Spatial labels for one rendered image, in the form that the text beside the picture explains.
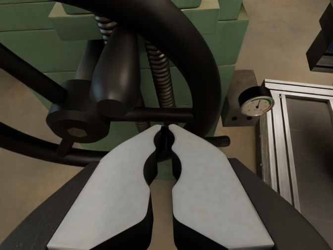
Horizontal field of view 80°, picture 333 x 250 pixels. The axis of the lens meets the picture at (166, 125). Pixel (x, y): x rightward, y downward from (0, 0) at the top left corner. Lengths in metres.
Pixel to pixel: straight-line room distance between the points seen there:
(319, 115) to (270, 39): 0.88
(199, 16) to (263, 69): 1.34
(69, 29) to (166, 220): 0.86
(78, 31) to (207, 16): 0.14
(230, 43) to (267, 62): 1.25
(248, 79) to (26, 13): 0.45
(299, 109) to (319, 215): 0.45
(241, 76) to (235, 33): 0.18
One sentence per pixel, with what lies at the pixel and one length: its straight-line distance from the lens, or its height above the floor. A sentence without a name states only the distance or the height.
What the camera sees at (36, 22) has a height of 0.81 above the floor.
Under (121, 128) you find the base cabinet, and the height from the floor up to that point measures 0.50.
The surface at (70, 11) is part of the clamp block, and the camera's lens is 0.25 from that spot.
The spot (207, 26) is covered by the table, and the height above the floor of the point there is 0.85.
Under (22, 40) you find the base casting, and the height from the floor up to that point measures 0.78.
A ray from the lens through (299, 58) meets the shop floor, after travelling 1.74.
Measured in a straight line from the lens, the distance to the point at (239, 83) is 0.52.
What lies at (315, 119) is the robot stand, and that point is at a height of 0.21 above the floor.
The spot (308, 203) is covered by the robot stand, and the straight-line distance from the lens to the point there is 0.91.
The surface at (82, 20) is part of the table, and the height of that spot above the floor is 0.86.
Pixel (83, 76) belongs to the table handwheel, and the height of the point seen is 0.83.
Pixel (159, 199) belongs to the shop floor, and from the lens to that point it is 1.00.
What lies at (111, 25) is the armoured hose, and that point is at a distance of 0.23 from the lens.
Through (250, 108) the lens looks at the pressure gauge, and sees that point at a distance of 0.43.
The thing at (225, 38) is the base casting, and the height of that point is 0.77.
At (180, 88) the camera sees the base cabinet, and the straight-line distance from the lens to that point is 0.45.
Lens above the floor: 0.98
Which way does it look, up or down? 58 degrees down
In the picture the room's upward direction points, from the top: 5 degrees counter-clockwise
